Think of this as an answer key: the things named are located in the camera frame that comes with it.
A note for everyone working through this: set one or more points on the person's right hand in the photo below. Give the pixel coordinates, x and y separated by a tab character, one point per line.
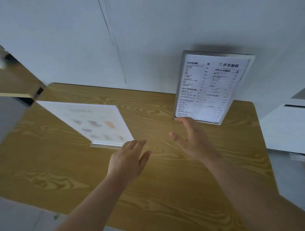
199	145

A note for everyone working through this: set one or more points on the person's left hand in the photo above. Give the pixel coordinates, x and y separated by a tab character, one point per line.
126	164

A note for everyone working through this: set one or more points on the clear acrylic drinks menu stand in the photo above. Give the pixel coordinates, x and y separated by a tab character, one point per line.
95	121

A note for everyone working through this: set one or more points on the grey framed coffee menu stand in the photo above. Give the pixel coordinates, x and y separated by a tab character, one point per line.
209	88

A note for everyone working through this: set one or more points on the person's right forearm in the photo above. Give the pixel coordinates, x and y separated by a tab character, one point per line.
250	197

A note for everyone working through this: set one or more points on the person's left forearm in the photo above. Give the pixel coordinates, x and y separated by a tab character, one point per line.
95	207

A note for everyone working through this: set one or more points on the white cabinet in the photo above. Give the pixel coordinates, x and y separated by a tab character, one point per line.
286	128

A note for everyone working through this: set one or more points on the neighbouring wooden table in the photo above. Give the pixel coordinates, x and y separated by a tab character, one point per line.
16	81

